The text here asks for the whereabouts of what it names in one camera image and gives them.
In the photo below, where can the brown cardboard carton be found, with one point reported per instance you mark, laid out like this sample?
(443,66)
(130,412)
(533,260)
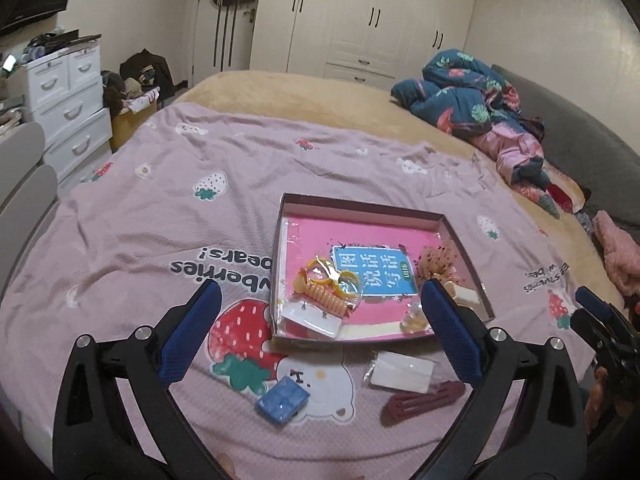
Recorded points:
(132,120)

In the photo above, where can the black bag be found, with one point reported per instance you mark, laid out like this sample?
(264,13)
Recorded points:
(147,72)

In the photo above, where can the white drawer cabinet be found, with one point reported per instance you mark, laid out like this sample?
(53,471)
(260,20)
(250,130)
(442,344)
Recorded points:
(65,105)

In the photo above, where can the yellow bangle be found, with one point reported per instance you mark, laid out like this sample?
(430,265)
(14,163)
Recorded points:
(347,287)
(315,270)

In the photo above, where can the small blue case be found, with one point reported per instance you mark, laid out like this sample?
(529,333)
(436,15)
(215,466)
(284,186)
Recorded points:
(281,401)

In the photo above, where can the pink plush cloth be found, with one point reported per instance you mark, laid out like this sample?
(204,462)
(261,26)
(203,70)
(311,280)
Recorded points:
(617,255)

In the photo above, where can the grey headboard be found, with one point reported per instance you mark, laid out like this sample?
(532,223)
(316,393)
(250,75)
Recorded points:
(575,130)

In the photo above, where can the white door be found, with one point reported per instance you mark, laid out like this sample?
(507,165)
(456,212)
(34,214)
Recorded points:
(220,35)

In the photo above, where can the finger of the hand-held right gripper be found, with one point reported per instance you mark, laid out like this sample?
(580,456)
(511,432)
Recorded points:
(590,325)
(600,302)

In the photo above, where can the lit phone screen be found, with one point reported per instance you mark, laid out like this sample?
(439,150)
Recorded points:
(9,62)

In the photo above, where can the purple strawberry blanket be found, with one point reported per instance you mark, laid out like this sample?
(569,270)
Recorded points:
(175,220)

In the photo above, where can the pink book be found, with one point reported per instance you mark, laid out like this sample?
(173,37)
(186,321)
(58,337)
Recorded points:
(350,232)

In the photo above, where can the maroon hair claw clip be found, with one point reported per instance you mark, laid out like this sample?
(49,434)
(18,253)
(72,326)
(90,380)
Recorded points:
(420,402)

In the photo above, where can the blue floral quilt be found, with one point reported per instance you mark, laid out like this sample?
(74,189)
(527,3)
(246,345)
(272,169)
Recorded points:
(465,95)

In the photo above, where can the person's right hand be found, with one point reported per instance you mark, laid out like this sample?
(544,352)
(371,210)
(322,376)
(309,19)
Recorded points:
(597,392)

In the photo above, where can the clear earring packet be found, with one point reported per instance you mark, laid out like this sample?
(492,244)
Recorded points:
(312,321)

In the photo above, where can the dark flat clutter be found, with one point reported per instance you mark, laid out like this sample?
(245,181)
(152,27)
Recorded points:
(60,40)

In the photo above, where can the cream hair claw clip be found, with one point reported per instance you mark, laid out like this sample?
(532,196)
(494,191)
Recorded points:
(465,294)

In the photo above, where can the shallow cardboard box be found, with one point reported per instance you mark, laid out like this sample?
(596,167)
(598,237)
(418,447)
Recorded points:
(380,220)

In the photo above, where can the pearl hair accessory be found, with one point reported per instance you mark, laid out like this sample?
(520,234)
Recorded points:
(415,319)

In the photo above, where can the beige dotted scrunchie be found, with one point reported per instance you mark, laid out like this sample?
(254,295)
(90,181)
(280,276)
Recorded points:
(437,262)

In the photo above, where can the grey petal footboard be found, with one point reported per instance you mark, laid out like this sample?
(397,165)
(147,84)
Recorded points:
(22,195)

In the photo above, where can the clear packet with white card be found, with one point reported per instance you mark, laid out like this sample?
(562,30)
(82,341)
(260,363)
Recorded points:
(402,372)

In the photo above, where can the white wardrobe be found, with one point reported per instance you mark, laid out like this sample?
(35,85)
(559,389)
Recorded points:
(370,15)

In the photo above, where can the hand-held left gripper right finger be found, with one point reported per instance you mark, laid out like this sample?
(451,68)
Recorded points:
(452,330)

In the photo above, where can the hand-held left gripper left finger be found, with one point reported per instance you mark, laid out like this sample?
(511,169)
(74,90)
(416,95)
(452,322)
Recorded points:
(190,332)

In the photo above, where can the tan bed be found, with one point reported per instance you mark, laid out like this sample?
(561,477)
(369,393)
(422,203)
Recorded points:
(300,95)

